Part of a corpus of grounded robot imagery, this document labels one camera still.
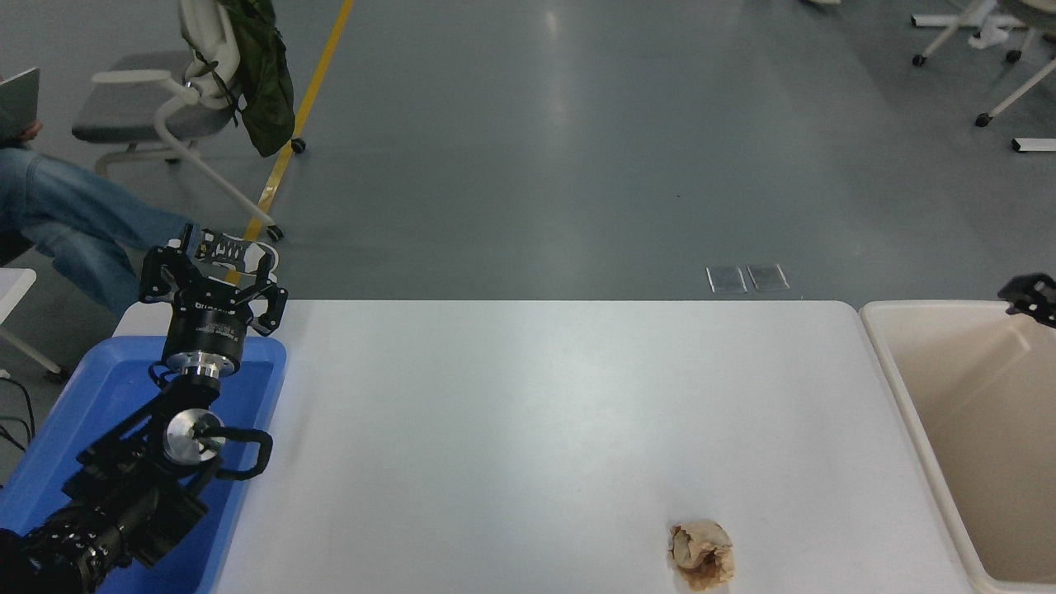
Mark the metal floor plate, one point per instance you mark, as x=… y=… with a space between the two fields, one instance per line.
x=769 y=278
x=727 y=280

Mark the white chair leg with wheel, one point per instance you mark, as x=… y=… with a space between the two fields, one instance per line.
x=982 y=119

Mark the dark green jacket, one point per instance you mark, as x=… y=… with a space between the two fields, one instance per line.
x=264 y=82

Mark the large pale bin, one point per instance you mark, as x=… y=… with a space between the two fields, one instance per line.
x=990 y=429

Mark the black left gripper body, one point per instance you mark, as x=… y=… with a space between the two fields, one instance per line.
x=205 y=327

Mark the person's hand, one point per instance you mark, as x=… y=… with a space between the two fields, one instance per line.
x=31 y=130

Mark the seated person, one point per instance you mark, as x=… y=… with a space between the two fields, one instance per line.
x=74 y=214

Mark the blue plastic tray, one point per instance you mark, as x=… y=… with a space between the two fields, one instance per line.
x=99 y=388

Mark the white floor bar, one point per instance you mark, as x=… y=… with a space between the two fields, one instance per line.
x=1035 y=144

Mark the white wheeled chair base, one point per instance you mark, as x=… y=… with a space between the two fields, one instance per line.
x=940 y=19

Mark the grey laptop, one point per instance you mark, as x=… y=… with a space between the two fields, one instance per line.
x=16 y=103

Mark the crumpled tan paper ball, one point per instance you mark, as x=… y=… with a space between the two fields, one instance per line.
x=701 y=554

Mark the grey white office chair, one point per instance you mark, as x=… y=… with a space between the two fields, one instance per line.
x=124 y=107

